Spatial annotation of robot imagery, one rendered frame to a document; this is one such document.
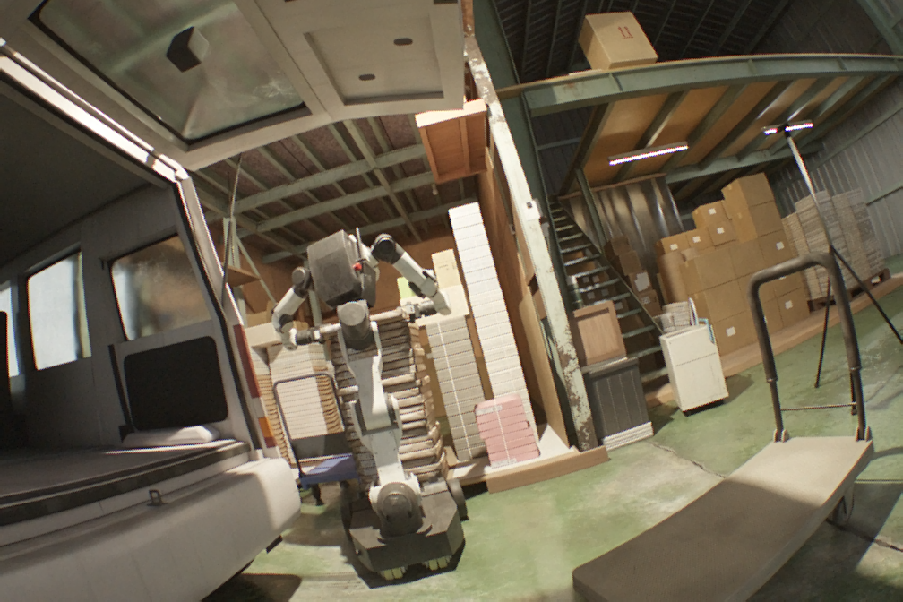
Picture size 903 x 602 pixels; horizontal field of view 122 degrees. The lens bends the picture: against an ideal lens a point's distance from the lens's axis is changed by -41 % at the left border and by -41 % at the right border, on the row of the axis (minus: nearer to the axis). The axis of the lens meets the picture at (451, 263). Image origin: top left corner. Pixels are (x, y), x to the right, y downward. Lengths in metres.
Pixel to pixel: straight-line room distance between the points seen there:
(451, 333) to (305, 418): 1.89
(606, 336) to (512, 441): 0.81
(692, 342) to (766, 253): 2.38
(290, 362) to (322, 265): 2.32
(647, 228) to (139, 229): 6.35
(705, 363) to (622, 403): 0.63
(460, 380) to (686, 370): 1.47
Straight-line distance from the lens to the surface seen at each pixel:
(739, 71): 5.02
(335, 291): 1.87
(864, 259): 5.68
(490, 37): 4.41
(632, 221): 6.73
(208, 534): 1.22
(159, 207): 2.09
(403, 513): 1.57
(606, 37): 4.28
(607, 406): 2.57
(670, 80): 4.43
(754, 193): 5.13
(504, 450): 2.52
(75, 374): 2.53
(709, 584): 0.95
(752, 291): 1.45
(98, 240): 2.39
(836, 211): 5.47
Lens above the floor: 0.78
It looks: 13 degrees up
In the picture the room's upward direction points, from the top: 14 degrees counter-clockwise
